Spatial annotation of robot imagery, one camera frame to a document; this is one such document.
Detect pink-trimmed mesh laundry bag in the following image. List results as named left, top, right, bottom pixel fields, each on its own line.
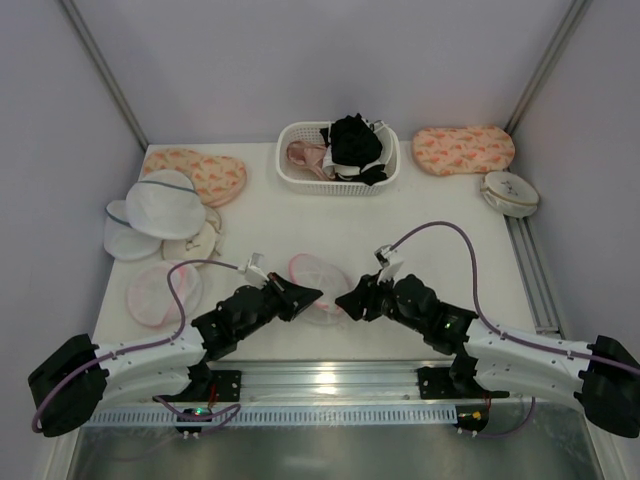
left=288, top=253, right=353, bottom=327

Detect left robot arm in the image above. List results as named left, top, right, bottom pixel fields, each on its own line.
left=28, top=273, right=322, bottom=437

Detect beige laundry bag left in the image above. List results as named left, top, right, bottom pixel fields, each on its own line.
left=161, top=206, right=224, bottom=261

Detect pink-trimmed flat mesh bag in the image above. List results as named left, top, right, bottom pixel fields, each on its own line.
left=126, top=261, right=203, bottom=328

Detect pink bra in basket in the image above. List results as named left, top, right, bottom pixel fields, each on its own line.
left=286, top=140, right=331, bottom=181

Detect blue-trimmed mesh bag top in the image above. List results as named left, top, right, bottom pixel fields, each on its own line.
left=125, top=170, right=206, bottom=240

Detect blue-trimmed mesh bag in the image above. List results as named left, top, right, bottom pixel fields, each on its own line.
left=125, top=170, right=206, bottom=240
left=103, top=200, right=162, bottom=261

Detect black bra in basket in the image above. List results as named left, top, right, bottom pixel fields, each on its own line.
left=320, top=114, right=388, bottom=186

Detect blue-trimmed mesh bag lower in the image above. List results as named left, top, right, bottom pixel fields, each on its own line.
left=103, top=200, right=162, bottom=261

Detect beige-trimmed laundry bag right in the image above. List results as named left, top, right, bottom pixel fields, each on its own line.
left=480, top=171, right=540, bottom=219

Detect floral pad left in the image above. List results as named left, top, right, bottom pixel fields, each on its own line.
left=143, top=148, right=248, bottom=208

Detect floral pad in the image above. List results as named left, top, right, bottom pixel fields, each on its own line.
left=412, top=125, right=516, bottom=176
left=143, top=148, right=248, bottom=208

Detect white plastic basket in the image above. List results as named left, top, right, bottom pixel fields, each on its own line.
left=275, top=119, right=401, bottom=196

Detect floral pad right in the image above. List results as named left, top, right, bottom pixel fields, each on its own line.
left=412, top=125, right=516, bottom=176

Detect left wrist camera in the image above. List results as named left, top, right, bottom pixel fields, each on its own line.
left=237, top=253, right=269, bottom=288

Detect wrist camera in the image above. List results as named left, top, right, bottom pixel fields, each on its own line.
left=374, top=245, right=404, bottom=284
left=237, top=253, right=269, bottom=288

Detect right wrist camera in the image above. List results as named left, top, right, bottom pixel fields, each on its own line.
left=374, top=245, right=404, bottom=284

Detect aluminium mounting rail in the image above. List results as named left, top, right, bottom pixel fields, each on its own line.
left=99, top=355, right=590, bottom=409

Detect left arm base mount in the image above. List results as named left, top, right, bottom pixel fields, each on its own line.
left=173, top=370, right=242, bottom=403

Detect white slotted cable duct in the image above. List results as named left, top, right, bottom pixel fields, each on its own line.
left=85, top=404, right=458, bottom=428

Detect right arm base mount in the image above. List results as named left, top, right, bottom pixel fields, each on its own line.
left=416, top=366, right=483, bottom=400

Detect right frame post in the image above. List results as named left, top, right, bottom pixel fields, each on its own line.
left=504, top=0, right=593, bottom=135

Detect frame post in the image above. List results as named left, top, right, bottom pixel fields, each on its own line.
left=504, top=0, right=593, bottom=135
left=56, top=0, right=149, bottom=151

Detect left frame post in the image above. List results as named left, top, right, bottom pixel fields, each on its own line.
left=56, top=0, right=149, bottom=151

